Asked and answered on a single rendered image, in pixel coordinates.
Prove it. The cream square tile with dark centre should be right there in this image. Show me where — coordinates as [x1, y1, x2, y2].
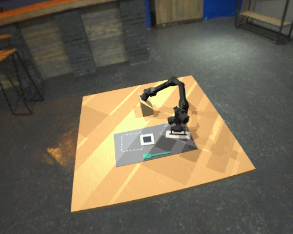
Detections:
[140, 134, 155, 146]

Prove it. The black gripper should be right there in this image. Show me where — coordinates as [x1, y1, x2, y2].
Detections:
[174, 117, 182, 132]

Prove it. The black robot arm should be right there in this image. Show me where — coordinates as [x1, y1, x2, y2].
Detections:
[140, 76, 189, 125]

